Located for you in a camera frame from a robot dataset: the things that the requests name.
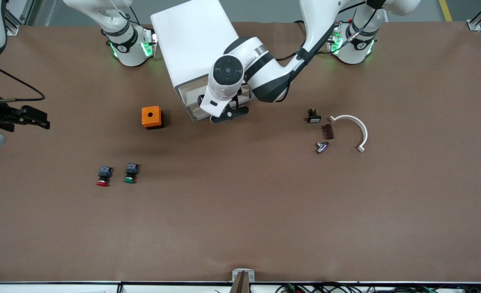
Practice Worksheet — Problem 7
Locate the white table edge rail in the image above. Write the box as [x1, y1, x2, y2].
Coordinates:
[0, 282, 481, 293]

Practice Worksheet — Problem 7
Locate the white curved bracket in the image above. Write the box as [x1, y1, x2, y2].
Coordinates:
[329, 115, 368, 153]

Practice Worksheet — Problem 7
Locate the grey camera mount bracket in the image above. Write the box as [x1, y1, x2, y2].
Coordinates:
[231, 269, 255, 293]

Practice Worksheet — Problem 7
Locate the orange box with hole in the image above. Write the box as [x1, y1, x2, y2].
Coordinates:
[141, 106, 164, 130]

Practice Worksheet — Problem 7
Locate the black cable bundle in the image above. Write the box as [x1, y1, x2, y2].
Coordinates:
[275, 282, 481, 293]

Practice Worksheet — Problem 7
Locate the green push button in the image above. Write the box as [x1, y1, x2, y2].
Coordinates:
[124, 163, 140, 184]

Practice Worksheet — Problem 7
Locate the red push button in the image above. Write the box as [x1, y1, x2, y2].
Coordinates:
[96, 166, 113, 187]

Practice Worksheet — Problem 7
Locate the brown table cover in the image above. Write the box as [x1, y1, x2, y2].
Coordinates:
[0, 20, 481, 284]

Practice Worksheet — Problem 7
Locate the aluminium frame profile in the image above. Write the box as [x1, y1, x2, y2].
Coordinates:
[4, 0, 35, 35]
[467, 0, 481, 31]

